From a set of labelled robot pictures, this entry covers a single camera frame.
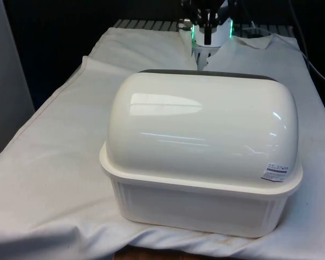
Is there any rounded box lid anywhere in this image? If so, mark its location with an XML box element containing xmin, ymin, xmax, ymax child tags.
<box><xmin>99</xmin><ymin>68</ymin><xmax>304</xmax><ymax>202</ymax></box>

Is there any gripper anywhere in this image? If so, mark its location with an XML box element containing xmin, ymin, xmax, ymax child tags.
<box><xmin>195</xmin><ymin>0</ymin><xmax>219</xmax><ymax>46</ymax></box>

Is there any grey cable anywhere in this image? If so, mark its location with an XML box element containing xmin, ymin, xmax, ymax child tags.
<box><xmin>292</xmin><ymin>16</ymin><xmax>325</xmax><ymax>85</ymax></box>

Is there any cream box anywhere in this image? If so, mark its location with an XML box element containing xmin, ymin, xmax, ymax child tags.
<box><xmin>108</xmin><ymin>170</ymin><xmax>297</xmax><ymax>239</ymax></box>

